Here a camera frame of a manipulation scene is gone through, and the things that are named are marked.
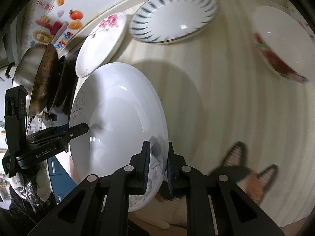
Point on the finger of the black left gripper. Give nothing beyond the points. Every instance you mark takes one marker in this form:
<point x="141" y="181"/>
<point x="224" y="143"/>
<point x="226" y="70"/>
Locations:
<point x="73" y="132"/>

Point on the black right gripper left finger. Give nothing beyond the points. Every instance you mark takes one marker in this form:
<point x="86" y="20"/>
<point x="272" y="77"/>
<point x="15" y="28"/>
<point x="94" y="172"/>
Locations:
<point x="132" y="179"/>

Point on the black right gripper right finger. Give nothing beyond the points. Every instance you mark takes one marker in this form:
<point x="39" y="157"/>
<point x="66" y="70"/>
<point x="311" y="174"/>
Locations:
<point x="182" y="178"/>

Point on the large white swirl plate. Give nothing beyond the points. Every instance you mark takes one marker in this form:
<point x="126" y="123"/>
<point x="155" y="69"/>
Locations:
<point x="122" y="110"/>

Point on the white pink flower plate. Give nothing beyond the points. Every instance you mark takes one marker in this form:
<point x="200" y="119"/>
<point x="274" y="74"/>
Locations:
<point x="101" y="44"/>

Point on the gloved left hand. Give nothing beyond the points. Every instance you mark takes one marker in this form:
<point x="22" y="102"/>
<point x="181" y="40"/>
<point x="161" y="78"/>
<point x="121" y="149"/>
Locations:
<point x="39" y="188"/>

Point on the cat shaped knitted coaster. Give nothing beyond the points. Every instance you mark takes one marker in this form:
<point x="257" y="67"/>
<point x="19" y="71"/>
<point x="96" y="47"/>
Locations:
<point x="166" y="210"/>

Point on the black gas stove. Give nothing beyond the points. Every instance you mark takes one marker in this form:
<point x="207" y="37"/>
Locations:
<point x="62" y="90"/>

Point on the steel pot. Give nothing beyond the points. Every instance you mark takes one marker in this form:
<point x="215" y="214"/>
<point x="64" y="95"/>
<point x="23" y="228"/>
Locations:
<point x="27" y="68"/>

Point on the white blue leaf plate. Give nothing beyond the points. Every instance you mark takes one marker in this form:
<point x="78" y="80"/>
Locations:
<point x="165" y="21"/>

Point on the white red flower bowl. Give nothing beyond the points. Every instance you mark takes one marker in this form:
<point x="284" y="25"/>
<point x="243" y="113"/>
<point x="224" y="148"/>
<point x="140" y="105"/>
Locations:
<point x="283" y="44"/>

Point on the colourful fruit wall sticker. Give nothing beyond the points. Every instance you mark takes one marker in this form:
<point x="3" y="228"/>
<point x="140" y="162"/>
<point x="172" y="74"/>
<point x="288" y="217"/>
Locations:
<point x="55" y="24"/>

